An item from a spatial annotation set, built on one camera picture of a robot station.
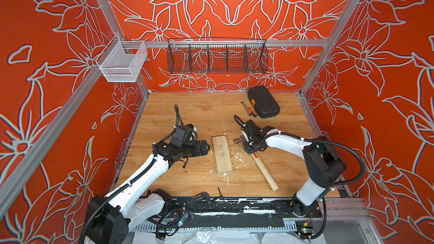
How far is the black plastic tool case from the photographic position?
1.05 meters

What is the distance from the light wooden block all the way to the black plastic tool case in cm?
31

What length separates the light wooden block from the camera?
0.83 metres
